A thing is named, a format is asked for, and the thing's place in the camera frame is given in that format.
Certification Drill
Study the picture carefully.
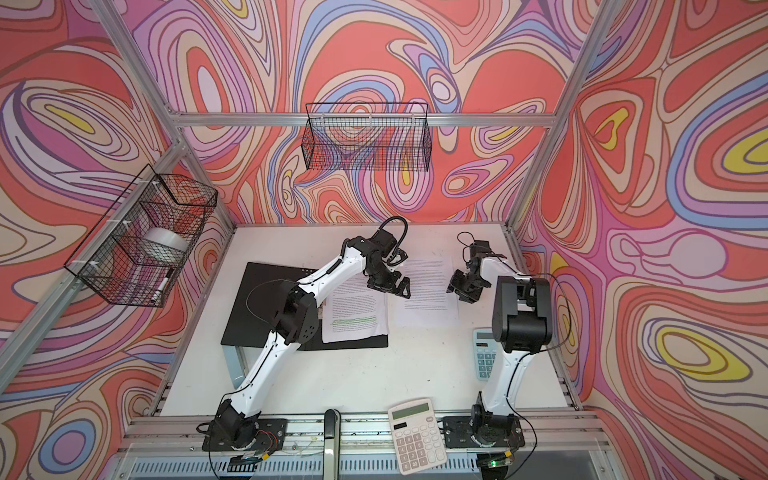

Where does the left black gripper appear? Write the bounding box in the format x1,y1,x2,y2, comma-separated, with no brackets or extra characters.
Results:
367,263,414,298

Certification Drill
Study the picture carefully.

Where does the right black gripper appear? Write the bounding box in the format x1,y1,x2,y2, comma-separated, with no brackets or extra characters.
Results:
447,269,489,303

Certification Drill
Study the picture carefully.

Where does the blue clip folder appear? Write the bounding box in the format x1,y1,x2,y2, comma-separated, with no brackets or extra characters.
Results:
220,262,389,351

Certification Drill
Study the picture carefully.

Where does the paper sheet with green highlight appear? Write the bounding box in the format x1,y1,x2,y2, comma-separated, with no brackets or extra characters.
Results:
322,274,389,343

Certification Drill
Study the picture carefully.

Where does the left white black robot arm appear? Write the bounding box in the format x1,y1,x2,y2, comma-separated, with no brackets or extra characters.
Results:
207,227,410,450

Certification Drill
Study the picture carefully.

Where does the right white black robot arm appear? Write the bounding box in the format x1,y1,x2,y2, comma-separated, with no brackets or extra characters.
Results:
446,239,553,448

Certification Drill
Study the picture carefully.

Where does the teal calculator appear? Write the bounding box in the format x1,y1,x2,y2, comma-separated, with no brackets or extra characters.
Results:
472,328,497,382

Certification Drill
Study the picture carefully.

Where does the white desktop calculator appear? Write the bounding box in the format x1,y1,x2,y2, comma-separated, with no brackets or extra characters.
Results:
387,398,448,476

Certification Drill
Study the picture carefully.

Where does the black white marker pen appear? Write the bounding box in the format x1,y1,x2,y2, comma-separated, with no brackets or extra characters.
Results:
150,275,170,305

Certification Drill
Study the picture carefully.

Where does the black wire basket back wall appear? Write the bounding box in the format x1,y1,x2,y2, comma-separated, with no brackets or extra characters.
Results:
301,101,433,173

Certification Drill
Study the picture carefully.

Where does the black wire basket wall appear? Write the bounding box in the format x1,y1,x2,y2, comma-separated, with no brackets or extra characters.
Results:
301,101,433,173
64,165,218,308

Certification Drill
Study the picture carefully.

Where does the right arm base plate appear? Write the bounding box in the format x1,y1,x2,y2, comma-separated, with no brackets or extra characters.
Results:
442,415,526,452

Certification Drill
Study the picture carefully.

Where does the black centre post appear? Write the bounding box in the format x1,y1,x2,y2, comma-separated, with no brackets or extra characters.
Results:
322,409,341,480

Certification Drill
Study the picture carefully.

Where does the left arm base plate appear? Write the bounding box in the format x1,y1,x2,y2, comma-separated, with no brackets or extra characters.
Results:
196,418,288,453

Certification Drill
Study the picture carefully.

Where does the black wire basket left wall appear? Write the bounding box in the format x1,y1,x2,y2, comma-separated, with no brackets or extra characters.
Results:
64,165,218,308

